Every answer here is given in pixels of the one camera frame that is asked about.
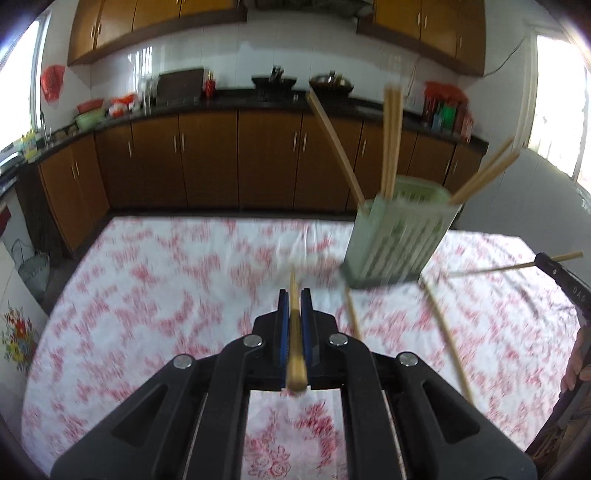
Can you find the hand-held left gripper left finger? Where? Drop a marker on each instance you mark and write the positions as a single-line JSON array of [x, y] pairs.
[[282, 323]]

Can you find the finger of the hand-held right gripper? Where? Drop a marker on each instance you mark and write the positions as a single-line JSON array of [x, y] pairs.
[[547, 265]]

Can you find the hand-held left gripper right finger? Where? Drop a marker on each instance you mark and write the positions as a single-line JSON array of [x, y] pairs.
[[307, 332]]

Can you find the wooden chopstick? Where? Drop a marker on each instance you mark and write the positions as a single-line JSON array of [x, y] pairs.
[[334, 143], [494, 175], [353, 314], [295, 360], [387, 138], [485, 166], [508, 266], [397, 138], [445, 332]]

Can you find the green perforated chopstick holder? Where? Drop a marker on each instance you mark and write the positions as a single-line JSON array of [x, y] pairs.
[[397, 240]]

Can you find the person's right hand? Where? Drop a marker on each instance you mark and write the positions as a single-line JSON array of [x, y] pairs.
[[572, 364]]

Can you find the pink floral tablecloth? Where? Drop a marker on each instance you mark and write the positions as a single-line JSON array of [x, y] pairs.
[[161, 300]]

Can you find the sliding window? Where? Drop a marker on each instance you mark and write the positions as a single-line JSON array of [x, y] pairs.
[[558, 101], [18, 83]]

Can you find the cluster of condiment bottles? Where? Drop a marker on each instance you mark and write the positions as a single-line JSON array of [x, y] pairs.
[[448, 117]]

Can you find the wooden base cabinets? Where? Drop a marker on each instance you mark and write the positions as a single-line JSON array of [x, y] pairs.
[[207, 157]]

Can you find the black kitchen countertop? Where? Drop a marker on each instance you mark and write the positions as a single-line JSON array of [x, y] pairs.
[[231, 104]]

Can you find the black gas stove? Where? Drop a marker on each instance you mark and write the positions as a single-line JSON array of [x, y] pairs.
[[277, 94]]

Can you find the black wok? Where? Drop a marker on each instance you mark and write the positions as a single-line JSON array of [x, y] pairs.
[[274, 82]]

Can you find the wok with metal lid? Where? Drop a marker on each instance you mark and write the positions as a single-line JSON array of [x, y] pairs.
[[330, 83]]

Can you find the red bottle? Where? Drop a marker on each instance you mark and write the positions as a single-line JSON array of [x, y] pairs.
[[210, 86]]

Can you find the white bucket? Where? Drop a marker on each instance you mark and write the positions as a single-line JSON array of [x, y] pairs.
[[34, 274]]

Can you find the dark cutting board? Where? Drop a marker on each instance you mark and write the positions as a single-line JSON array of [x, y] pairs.
[[180, 85]]

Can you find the red and white plastic bag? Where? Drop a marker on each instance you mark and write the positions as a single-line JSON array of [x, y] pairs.
[[122, 104]]

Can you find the green basin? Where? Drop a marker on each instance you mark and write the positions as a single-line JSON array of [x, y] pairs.
[[90, 121]]

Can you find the red basin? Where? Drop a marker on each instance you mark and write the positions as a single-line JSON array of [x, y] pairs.
[[90, 105]]

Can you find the metal faucet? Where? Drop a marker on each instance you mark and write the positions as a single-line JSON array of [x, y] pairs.
[[44, 129]]

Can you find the green plastic container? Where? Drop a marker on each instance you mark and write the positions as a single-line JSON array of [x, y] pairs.
[[30, 145]]

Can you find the metal pan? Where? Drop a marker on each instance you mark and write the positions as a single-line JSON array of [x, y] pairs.
[[9, 159]]

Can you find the steel range hood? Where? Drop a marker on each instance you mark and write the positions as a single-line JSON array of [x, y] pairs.
[[323, 5]]

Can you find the red hanging plastic bag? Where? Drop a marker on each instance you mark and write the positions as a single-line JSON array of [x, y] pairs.
[[51, 81]]

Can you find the wooden wall cabinet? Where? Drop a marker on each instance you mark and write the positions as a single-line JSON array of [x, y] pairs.
[[115, 23], [438, 23]]

